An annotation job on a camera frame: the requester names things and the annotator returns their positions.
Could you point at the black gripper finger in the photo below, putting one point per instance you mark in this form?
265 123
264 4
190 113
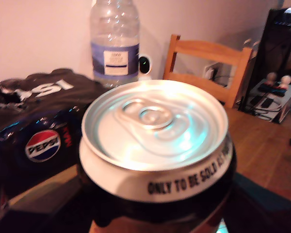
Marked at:
269 213
43 218

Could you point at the black desk frame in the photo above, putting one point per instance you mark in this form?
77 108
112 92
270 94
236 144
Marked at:
281 43

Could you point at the large clear water bottle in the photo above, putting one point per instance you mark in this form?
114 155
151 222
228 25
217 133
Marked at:
115 36

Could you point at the wooden chair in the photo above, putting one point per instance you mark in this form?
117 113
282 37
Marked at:
208 80

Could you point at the black Pepsi Max can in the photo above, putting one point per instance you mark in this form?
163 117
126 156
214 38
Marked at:
155 150

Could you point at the grey box with figurines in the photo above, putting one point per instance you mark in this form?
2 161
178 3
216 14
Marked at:
269 104

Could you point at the small white round camera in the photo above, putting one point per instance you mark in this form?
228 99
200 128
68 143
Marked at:
145 65

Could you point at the white wall socket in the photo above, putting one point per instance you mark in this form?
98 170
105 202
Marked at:
215 72

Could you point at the black shrink-wrapped Pepsi can pack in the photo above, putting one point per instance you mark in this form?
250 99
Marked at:
38 114

